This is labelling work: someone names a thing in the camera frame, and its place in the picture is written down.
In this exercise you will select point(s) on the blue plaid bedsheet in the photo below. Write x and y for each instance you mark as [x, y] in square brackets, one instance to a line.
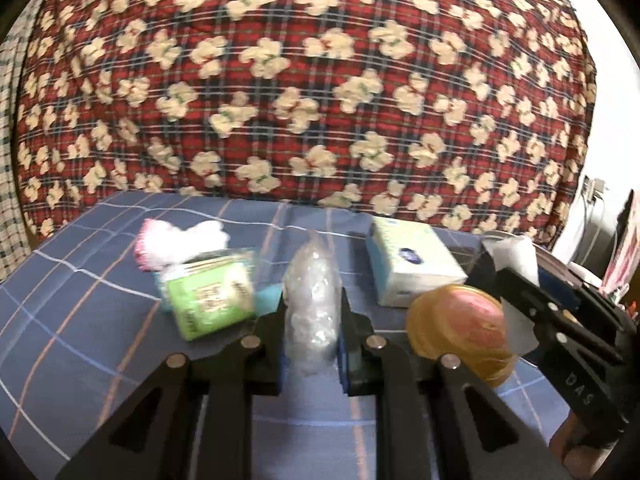
[100, 285]

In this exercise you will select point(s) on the white cloth with pink trim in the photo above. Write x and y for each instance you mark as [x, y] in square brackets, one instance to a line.
[170, 245]

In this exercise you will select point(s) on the green tissue pack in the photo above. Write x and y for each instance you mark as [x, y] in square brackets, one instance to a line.
[210, 300]

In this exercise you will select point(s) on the dark round basin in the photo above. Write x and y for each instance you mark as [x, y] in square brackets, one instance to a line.
[467, 260]

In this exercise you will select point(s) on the blue sponge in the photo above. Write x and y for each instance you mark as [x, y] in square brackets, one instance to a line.
[267, 300]

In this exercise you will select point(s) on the green white checked cloth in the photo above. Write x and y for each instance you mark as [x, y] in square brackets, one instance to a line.
[10, 185]

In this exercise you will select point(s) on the clear bubble wrap bag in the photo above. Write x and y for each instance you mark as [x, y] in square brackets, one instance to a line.
[312, 310]

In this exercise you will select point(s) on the jar with gold lid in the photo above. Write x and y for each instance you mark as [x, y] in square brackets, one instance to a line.
[460, 325]

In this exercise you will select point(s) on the white towel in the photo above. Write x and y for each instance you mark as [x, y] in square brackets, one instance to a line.
[517, 260]

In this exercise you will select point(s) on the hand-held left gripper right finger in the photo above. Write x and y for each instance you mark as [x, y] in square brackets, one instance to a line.
[347, 360]

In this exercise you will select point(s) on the white wall socket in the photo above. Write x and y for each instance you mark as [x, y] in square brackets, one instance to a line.
[592, 190]

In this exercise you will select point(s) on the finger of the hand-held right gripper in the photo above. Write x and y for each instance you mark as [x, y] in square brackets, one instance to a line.
[560, 292]
[525, 295]

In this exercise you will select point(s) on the white blue tissue box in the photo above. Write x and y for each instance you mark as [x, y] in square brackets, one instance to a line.
[415, 265]

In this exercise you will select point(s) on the pink patterned box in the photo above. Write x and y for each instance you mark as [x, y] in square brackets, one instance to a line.
[625, 260]

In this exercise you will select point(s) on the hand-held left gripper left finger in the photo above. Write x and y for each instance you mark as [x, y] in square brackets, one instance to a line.
[272, 350]

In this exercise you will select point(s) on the person's right hand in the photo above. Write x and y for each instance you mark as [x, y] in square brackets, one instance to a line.
[575, 445]

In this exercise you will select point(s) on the red plaid bear-print quilt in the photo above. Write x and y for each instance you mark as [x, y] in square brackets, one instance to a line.
[300, 85]

